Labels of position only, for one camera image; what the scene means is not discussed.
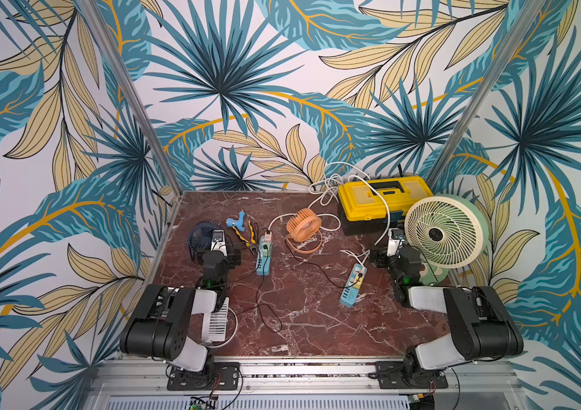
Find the large green white fan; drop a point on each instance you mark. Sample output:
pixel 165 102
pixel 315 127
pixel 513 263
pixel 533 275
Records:
pixel 450 231

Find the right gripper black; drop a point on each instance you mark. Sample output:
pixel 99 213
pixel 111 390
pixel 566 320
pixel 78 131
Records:
pixel 393 255

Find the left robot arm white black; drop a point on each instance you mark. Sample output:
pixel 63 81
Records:
pixel 159 325

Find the navy blue desk fan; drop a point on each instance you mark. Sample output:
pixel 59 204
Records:
pixel 200 239

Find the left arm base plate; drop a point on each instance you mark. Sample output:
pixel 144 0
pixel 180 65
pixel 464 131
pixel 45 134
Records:
pixel 216 376

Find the yellow plastic toolbox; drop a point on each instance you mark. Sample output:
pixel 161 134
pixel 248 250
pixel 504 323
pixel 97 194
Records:
pixel 367 207

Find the yellow black pliers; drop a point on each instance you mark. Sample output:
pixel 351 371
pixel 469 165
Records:
pixel 249 236

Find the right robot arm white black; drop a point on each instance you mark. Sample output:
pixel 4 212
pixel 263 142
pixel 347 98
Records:
pixel 480 327

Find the green round fan base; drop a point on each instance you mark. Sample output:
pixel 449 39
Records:
pixel 432 275

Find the teal power strip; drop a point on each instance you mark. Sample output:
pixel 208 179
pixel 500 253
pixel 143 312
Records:
pixel 351 290
pixel 264 255

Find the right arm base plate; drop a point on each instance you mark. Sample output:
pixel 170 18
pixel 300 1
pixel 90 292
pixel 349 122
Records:
pixel 395 375

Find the white flat fan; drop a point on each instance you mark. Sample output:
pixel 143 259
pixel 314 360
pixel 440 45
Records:
pixel 214 327

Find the aluminium front rail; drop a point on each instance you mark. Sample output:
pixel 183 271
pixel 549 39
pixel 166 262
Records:
pixel 323 382

